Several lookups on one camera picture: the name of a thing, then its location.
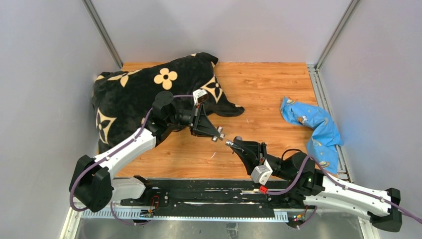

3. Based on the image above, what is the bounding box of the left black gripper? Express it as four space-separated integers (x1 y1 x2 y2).
166 103 218 139

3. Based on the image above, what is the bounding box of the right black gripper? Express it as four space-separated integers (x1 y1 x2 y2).
230 139 294 181

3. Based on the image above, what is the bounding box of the grey threaded tee fitting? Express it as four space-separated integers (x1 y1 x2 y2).
211 126 225 142

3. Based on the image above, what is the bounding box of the chrome faucet tap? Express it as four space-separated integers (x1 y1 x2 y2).
225 136 242 150

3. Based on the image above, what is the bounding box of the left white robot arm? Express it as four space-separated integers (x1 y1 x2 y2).
69 89 225 212

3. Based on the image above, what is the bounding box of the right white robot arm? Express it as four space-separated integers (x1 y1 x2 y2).
225 137 403 233

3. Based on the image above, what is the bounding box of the blue printed cloth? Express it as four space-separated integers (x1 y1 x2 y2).
280 97 344 175

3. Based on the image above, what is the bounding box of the black floral pillow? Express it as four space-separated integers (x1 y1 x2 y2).
92 52 245 153

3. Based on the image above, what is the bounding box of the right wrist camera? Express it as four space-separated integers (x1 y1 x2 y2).
250 165 273 186

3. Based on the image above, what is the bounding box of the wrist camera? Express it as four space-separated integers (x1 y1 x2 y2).
250 165 273 186
193 89 209 106

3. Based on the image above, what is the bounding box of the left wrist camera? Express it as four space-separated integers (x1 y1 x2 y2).
193 89 209 106

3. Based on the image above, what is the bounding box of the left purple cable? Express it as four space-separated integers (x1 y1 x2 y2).
68 94 195 226

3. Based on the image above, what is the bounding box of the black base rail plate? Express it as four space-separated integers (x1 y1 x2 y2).
71 178 367 222

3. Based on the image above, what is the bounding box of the aluminium frame post right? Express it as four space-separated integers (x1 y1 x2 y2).
315 0 361 70

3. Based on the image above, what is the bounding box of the aluminium frame post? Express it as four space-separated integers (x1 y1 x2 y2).
82 0 123 69
315 0 361 70

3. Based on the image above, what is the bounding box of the aluminium frame post left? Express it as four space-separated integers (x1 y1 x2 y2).
82 0 123 69

